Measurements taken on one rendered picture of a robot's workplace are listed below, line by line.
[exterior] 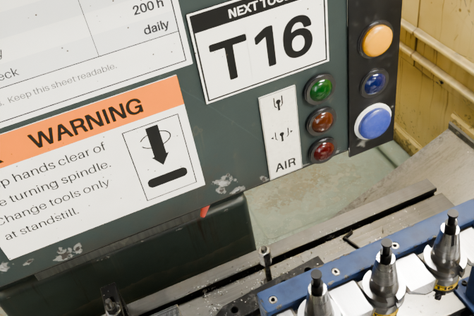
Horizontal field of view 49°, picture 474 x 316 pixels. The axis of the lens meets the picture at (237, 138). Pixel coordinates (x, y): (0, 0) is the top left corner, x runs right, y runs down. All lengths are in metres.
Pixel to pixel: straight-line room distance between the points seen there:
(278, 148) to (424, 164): 1.24
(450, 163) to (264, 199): 0.62
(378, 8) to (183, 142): 0.17
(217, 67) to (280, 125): 0.08
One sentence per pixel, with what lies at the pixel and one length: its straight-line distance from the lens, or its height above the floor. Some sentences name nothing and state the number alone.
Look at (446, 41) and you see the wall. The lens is 1.58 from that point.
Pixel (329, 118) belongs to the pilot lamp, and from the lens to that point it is 0.42.
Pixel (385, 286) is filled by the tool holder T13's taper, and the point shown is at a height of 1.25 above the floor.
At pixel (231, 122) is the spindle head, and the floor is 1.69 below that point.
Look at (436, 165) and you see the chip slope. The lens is 1.63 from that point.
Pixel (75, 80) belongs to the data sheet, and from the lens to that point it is 0.34.
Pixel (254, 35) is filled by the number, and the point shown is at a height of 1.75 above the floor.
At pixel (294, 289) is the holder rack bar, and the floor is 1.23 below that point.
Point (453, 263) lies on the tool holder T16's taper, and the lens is 0.87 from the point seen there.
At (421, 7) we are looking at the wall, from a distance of 1.63.
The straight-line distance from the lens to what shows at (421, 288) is 0.86.
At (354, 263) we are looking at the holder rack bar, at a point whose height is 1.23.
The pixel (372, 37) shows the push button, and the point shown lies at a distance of 0.40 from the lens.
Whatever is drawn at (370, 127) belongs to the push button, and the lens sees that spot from 0.45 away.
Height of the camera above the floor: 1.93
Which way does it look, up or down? 40 degrees down
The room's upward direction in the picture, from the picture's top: 11 degrees counter-clockwise
